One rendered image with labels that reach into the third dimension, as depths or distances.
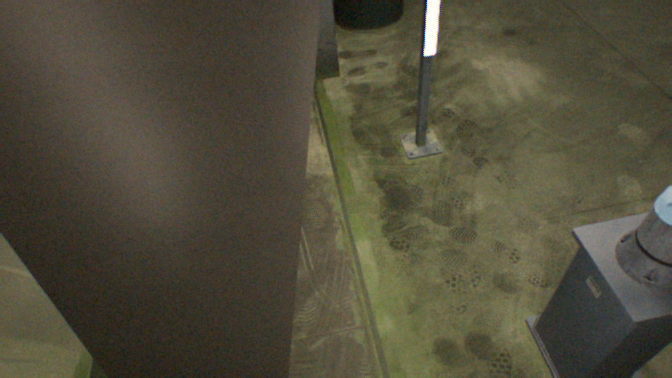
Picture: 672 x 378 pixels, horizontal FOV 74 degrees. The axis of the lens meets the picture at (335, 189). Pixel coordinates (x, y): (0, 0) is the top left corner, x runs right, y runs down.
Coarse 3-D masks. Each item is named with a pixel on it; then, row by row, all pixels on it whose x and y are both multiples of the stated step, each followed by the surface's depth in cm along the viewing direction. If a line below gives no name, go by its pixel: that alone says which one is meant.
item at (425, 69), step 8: (424, 0) 191; (424, 8) 193; (432, 56) 210; (424, 64) 212; (424, 72) 215; (424, 80) 219; (424, 88) 222; (424, 96) 226; (424, 104) 230; (424, 112) 234; (424, 120) 238; (416, 128) 246; (424, 128) 243; (416, 136) 250; (424, 136) 247; (424, 144) 252
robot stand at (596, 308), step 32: (608, 224) 134; (576, 256) 137; (608, 256) 127; (576, 288) 141; (608, 288) 122; (640, 288) 120; (544, 320) 168; (576, 320) 145; (608, 320) 128; (640, 320) 115; (544, 352) 171; (576, 352) 149; (608, 352) 136; (640, 352) 141
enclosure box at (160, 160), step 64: (0, 0) 33; (64, 0) 34; (128, 0) 35; (192, 0) 36; (256, 0) 37; (320, 0) 38; (0, 64) 37; (64, 64) 38; (128, 64) 39; (192, 64) 40; (256, 64) 41; (0, 128) 41; (64, 128) 42; (128, 128) 44; (192, 128) 45; (256, 128) 47; (0, 192) 47; (64, 192) 48; (128, 192) 50; (192, 192) 52; (256, 192) 54; (64, 256) 56; (128, 256) 58; (192, 256) 61; (256, 256) 64; (128, 320) 70; (192, 320) 74; (256, 320) 78
